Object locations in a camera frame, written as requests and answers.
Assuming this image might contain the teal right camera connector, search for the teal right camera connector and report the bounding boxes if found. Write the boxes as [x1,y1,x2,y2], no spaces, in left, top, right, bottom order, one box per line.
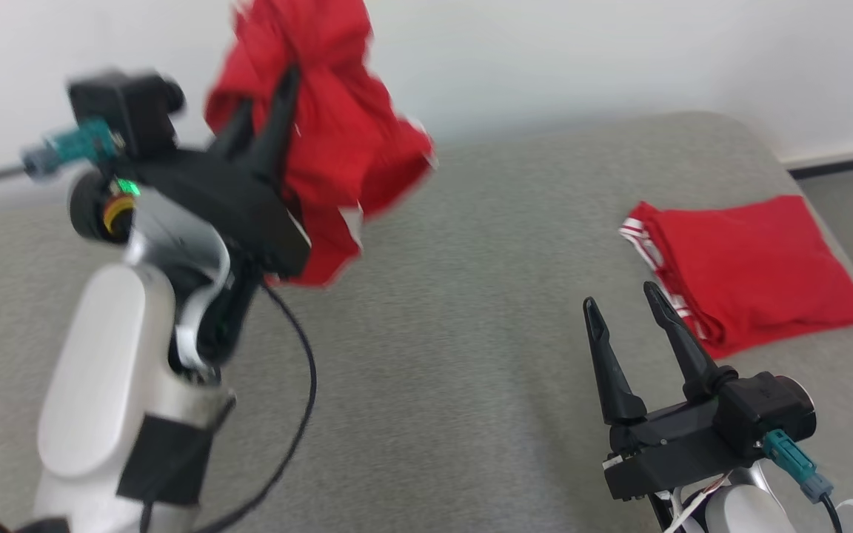
[761,429,835,505]

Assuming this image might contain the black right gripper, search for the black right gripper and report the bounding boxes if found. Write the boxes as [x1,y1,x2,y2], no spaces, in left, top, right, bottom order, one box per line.
[582,281,764,503]

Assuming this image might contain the wall baseboard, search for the wall baseboard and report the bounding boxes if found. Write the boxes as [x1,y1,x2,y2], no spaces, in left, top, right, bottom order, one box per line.
[782,147,853,180]

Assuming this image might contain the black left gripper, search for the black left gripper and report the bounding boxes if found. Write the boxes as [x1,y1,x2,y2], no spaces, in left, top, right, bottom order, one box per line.
[130,65,314,279]

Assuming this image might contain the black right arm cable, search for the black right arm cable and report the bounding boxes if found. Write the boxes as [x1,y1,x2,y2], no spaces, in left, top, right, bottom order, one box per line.
[819,492,843,533]

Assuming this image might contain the red garment with white band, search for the red garment with white band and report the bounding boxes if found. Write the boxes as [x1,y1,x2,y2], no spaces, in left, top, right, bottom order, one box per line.
[204,0,437,289]

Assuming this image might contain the teal camera connector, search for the teal camera connector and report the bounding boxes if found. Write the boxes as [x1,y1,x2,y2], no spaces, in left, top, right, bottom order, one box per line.
[21,118,121,180]
[761,429,835,505]

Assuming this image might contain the red white basketball jersey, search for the red white basketball jersey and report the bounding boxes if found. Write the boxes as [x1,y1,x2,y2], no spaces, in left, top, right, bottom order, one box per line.
[618,195,853,361]

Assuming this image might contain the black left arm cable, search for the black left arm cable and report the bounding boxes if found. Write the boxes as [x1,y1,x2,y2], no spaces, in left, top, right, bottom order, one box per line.
[0,284,318,533]

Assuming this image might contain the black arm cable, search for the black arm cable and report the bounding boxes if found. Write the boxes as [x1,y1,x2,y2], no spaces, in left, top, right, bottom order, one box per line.
[0,284,318,533]
[819,492,843,533]

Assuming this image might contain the teal left camera connector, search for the teal left camera connector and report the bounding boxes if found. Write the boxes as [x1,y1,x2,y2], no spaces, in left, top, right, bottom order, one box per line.
[21,118,121,180]

